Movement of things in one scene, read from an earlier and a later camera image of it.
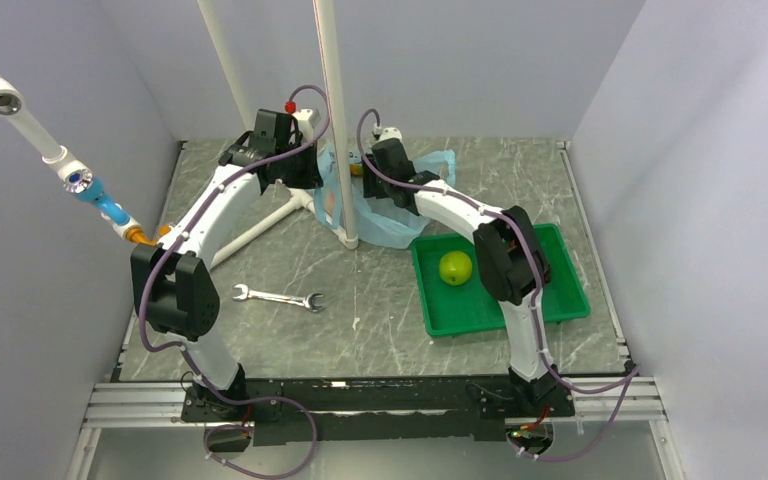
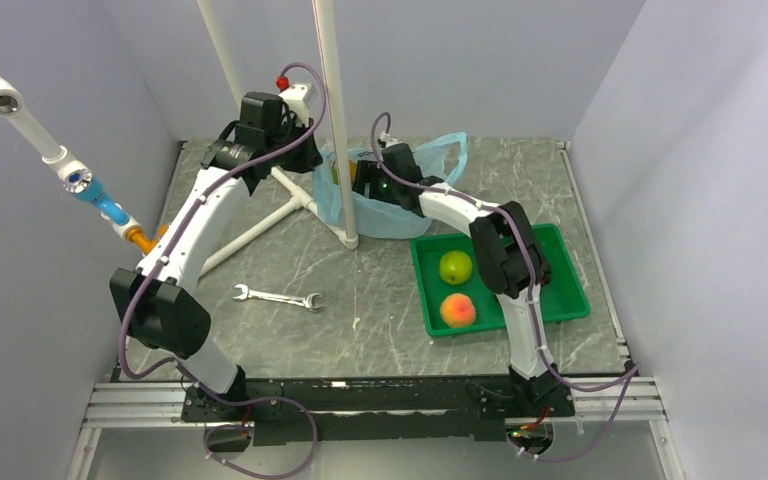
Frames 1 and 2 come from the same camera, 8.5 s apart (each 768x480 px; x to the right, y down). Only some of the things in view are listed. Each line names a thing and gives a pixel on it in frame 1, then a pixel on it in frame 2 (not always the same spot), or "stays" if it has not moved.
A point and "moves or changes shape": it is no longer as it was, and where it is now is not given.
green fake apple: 455,268 stays
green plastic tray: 454,296 stays
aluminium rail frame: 613,398 stays
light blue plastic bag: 379,221 moves or changes shape
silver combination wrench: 304,301 stays
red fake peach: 329,203 to 457,310
